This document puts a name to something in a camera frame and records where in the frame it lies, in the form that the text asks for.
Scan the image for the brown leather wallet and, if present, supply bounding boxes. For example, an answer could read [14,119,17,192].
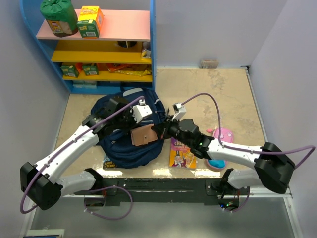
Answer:
[130,124,158,146]

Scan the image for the navy blue backpack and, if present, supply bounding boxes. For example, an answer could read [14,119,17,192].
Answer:
[91,88,166,169]

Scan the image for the aluminium rail frame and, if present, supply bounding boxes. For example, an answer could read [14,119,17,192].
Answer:
[20,69,298,238]

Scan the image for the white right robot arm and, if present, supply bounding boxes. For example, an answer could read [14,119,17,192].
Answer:
[152,119,295,195]

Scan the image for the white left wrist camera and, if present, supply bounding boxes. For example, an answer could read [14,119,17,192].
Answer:
[132,99,152,124]

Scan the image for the green chips canister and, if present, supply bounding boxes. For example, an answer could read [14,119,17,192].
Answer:
[40,0,78,37]

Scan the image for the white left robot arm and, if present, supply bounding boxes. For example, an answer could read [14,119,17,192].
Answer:
[20,96,151,214]

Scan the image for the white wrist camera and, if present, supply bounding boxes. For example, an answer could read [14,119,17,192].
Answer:
[172,103,187,121]
[132,99,152,124]

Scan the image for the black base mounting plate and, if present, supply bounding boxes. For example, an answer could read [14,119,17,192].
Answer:
[75,178,247,206]

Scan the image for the Roald Dahl Charlie book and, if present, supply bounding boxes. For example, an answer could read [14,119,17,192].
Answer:
[169,137,197,170]

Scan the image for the yellow green carton box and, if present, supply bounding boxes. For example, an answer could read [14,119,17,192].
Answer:
[77,6,104,38]

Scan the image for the pink pencil case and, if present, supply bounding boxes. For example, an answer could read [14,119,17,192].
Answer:
[206,127,235,171]

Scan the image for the green box left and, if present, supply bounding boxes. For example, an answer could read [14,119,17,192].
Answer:
[60,65,79,78]

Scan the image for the small brown box at wall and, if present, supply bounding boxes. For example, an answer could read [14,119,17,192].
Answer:
[199,59,218,69]

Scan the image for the blue shelf unit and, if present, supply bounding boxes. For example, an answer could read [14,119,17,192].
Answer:
[19,0,157,95]

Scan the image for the orange yellow snack packets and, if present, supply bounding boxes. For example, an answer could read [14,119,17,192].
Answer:
[79,63,152,76]

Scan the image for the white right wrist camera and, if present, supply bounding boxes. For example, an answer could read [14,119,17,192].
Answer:
[172,103,187,121]

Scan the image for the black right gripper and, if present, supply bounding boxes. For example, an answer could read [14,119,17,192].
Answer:
[152,115,193,148]

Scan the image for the green box right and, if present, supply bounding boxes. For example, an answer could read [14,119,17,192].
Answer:
[82,63,99,76]

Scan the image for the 169-storey treehouse book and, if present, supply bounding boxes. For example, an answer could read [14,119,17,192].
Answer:
[103,154,117,170]

